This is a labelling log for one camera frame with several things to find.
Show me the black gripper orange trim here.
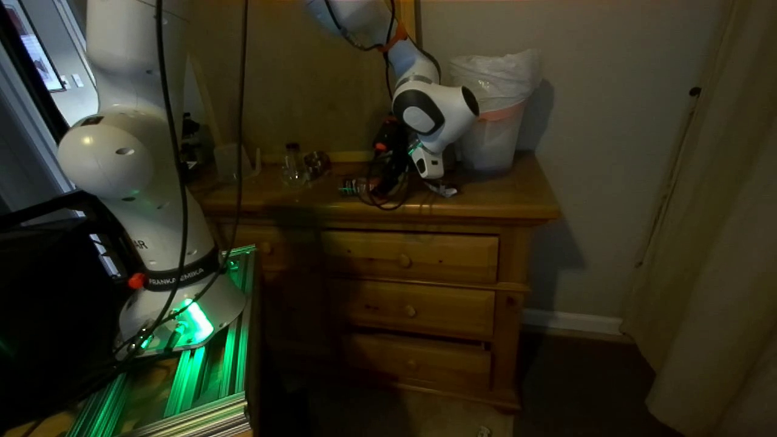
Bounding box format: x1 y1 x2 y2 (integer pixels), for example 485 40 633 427
371 120 412 200

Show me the red capped spice bottle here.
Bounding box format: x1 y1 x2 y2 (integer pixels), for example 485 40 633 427
337 179 374 196

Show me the green lit aluminium robot base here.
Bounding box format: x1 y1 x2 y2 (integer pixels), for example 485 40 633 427
0 244 262 437

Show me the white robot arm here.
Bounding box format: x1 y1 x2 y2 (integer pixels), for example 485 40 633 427
56 0 479 359

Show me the dark small jar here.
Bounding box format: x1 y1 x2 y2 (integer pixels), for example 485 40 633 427
304 150 330 179

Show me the clear glass jar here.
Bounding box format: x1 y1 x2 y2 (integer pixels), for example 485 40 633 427
281 143 304 186

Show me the wooden three drawer dresser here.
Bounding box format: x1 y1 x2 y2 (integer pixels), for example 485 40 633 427
196 154 558 410

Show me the white plastic lined bin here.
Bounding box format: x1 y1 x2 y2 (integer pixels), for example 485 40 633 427
451 50 542 173

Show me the black case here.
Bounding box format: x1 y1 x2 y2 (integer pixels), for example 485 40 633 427
0 192 144 431

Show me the beige curtain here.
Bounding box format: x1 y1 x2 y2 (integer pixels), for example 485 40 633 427
623 0 777 437

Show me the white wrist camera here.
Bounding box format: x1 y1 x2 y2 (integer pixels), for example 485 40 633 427
407 141 444 179

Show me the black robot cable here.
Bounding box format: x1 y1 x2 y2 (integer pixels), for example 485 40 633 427
112 0 423 359

